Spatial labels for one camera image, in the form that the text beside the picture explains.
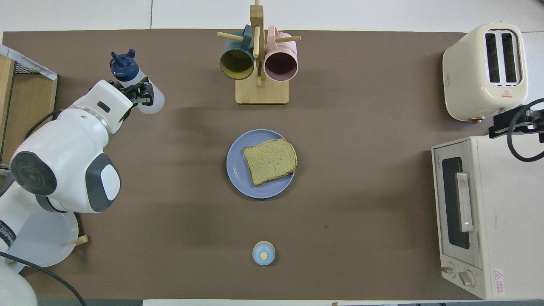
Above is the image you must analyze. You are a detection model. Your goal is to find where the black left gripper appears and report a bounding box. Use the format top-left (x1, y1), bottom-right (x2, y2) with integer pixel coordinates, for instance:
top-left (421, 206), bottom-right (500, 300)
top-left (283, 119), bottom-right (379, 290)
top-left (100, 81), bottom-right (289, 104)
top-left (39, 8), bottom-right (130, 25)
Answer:
top-left (121, 82), bottom-right (155, 124)

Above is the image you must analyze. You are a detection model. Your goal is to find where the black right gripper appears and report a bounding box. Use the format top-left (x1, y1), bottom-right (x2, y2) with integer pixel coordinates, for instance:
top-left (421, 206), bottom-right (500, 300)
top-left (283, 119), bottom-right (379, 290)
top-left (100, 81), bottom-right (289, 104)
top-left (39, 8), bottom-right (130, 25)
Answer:
top-left (488, 107), bottom-right (544, 143)

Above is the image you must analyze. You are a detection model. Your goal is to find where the translucent bottle with blue cap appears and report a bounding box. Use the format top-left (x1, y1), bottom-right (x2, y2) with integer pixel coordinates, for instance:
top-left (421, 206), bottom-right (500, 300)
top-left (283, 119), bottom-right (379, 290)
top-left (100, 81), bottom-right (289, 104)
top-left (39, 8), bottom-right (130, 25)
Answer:
top-left (109, 49), bottom-right (165, 115)

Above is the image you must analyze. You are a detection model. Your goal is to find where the toasted bread slice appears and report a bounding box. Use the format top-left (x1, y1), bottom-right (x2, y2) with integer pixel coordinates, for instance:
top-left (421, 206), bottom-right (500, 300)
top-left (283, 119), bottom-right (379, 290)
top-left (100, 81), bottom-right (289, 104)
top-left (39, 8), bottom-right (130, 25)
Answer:
top-left (243, 138), bottom-right (298, 187)

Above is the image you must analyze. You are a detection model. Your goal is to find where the blue round plate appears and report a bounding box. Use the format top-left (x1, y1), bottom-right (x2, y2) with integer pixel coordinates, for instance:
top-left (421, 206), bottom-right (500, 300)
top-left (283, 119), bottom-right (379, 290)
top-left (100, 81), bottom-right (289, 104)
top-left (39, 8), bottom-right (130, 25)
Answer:
top-left (226, 129), bottom-right (297, 199)

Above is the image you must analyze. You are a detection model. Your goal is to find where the wooden plate rack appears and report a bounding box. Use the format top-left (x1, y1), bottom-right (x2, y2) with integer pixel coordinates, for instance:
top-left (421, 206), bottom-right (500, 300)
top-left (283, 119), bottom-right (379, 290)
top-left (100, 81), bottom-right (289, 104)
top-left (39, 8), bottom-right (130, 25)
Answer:
top-left (6, 235), bottom-right (89, 267)

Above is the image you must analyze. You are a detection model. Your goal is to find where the pale grey plate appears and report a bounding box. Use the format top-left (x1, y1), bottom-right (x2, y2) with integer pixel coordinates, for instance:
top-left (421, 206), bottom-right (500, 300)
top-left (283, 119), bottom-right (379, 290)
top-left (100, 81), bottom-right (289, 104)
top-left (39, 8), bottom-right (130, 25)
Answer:
top-left (8, 210), bottom-right (79, 268)

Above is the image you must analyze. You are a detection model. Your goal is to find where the cream two-slot toaster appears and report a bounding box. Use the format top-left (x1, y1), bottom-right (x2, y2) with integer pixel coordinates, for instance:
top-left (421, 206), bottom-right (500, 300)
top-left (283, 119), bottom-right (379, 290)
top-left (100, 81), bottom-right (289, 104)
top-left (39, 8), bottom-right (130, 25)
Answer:
top-left (442, 23), bottom-right (529, 122)

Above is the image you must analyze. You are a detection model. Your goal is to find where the cream toaster oven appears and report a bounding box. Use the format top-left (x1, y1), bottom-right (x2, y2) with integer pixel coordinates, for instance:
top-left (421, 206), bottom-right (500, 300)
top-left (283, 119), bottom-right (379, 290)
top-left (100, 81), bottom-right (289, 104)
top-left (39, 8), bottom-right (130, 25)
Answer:
top-left (431, 135), bottom-right (544, 300)

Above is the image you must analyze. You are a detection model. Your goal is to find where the teal mug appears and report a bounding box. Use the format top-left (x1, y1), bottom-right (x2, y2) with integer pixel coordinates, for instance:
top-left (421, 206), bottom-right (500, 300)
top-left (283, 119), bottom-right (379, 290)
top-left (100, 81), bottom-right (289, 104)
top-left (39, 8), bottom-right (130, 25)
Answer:
top-left (219, 25), bottom-right (255, 80)

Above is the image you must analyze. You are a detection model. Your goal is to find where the wooden two-step shelf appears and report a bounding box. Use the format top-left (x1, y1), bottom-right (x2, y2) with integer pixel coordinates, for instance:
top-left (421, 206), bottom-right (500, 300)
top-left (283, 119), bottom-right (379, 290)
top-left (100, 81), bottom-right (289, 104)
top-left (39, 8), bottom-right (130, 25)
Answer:
top-left (0, 55), bottom-right (59, 166)

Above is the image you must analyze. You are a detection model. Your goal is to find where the wooden mug tree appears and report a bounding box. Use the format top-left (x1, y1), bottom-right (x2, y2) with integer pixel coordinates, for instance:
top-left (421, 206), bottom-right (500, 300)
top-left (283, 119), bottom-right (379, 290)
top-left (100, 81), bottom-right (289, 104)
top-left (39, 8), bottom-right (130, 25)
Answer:
top-left (217, 0), bottom-right (301, 105)

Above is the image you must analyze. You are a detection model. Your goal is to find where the pink ribbed mug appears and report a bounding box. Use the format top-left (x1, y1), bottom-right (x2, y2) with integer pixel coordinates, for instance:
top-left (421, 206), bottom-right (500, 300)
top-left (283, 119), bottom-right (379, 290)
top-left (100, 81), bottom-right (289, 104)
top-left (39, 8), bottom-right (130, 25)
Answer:
top-left (263, 25), bottom-right (299, 82)

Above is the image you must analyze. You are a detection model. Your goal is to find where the brown table mat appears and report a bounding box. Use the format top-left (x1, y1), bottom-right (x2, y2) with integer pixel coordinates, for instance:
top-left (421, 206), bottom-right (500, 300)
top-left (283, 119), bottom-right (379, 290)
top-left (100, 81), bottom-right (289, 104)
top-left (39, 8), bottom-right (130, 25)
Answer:
top-left (0, 29), bottom-right (523, 300)

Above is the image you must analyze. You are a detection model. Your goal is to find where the small blue bell wooden knob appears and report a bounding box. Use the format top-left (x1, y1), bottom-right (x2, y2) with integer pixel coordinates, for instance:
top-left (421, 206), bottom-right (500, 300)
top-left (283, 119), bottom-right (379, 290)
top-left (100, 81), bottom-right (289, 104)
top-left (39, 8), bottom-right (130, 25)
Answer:
top-left (252, 241), bottom-right (276, 266)

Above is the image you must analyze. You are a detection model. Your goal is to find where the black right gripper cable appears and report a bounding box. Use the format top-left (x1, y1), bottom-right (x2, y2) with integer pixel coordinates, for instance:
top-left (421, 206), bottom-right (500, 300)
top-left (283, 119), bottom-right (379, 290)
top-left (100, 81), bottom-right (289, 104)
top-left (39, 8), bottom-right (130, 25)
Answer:
top-left (508, 98), bottom-right (544, 162)

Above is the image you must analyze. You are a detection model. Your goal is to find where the black wire basket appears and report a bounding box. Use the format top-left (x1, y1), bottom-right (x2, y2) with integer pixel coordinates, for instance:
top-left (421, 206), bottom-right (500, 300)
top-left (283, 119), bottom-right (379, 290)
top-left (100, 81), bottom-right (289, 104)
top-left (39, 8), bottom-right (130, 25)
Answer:
top-left (15, 61), bottom-right (43, 75)

